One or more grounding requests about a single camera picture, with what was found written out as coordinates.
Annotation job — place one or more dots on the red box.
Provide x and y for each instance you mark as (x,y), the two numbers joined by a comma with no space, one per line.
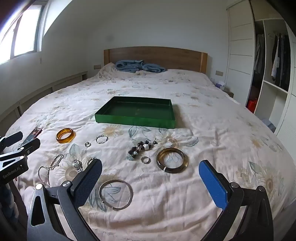
(252,105)

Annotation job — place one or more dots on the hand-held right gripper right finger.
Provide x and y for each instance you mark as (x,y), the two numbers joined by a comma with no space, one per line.
(212,183)

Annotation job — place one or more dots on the thin silver bangle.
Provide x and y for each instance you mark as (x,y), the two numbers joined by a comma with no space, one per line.
(100,192)

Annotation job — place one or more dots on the dark hanging clothes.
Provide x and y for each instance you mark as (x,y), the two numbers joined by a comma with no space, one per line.
(279,60)

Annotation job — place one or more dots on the dark brown bangle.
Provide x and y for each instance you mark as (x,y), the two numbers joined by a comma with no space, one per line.
(159,165)

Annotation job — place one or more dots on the amber translucent bangle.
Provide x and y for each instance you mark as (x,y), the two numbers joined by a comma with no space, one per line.
(60,139)

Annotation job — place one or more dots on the grey hanging clothes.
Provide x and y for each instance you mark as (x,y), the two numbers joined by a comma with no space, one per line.
(259,53)

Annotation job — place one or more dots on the blue storage box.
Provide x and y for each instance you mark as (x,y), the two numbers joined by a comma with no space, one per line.
(270,124)

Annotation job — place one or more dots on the wooden headboard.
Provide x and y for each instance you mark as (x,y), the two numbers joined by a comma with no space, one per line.
(161,56)

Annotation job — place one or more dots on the green shallow box tray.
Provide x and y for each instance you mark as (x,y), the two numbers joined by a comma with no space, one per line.
(136,111)

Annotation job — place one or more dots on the person's left forearm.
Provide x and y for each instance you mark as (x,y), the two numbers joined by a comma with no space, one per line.
(7,204)

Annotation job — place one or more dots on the blue folded blanket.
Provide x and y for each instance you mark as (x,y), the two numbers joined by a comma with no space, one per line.
(129,64)

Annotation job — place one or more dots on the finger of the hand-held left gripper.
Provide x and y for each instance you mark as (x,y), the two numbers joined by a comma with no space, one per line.
(31,143)
(11,139)

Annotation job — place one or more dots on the small red silver clip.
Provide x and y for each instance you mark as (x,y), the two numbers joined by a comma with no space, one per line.
(36,132)

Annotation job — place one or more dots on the bed with floral sheet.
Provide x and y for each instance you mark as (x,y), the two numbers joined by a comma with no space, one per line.
(208,115)

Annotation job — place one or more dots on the white wardrobe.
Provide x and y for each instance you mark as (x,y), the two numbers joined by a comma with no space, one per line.
(240,46)

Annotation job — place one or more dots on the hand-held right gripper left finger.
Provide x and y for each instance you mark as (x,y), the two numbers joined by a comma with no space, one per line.
(89,180)

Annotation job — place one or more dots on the purple tissue box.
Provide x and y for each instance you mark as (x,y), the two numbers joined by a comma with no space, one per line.
(220,85)

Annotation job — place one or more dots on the wooden nightstand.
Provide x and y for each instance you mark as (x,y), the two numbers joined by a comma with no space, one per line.
(229,93)

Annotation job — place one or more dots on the window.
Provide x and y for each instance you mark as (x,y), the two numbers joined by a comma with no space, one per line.
(23,30)

